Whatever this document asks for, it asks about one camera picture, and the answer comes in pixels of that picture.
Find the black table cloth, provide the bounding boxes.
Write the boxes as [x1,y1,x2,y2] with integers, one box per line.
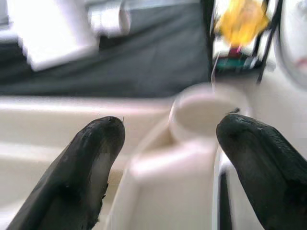
[0,0,211,98]

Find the black metal rack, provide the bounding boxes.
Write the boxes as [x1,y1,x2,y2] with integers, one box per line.
[201,0,282,84]

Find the green white packet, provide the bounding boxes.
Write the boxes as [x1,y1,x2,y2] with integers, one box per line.
[217,57,259,70]

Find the white plastic children table top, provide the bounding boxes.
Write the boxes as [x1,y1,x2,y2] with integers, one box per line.
[0,83,307,230]

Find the yellow crumpled bag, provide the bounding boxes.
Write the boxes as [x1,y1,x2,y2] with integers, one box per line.
[214,0,271,46]

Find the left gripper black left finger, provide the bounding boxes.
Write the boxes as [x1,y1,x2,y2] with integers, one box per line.
[4,116,127,230]

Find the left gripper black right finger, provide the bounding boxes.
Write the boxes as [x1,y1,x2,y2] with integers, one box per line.
[215,114,307,230]

